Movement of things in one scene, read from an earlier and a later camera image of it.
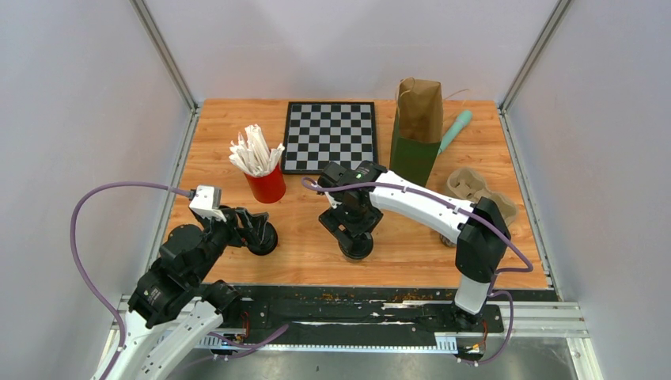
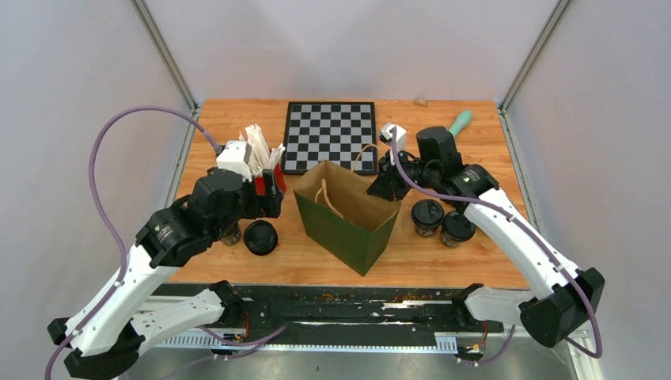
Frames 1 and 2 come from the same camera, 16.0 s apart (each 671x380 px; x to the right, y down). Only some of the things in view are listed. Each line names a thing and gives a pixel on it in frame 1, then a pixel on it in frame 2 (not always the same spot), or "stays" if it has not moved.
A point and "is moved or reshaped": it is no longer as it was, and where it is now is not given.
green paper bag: [417, 129] -> [339, 214]
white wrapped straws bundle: [252, 153] stays
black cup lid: [269, 243] stays
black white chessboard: [320, 132] stays
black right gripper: [332, 219] -> [386, 184]
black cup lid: [362, 245] is moved or reshaped
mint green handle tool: [462, 120] stays
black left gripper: [254, 225] -> [268, 205]
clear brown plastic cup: [447, 241] stays
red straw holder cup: [270, 188] stays
